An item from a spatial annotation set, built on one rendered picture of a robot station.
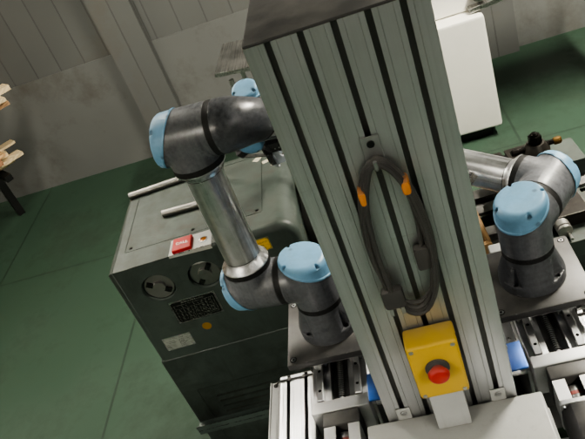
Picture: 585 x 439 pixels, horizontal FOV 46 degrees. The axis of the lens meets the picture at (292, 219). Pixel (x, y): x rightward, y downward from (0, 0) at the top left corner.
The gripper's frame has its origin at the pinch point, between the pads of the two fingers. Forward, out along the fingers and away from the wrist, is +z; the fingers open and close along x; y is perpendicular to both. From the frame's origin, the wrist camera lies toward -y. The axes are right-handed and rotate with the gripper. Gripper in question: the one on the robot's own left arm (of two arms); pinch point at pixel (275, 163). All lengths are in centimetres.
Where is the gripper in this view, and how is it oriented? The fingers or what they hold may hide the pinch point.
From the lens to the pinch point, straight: 209.8
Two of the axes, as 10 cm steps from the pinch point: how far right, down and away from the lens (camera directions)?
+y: 9.5, -2.8, -1.5
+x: -1.6, -8.3, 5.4
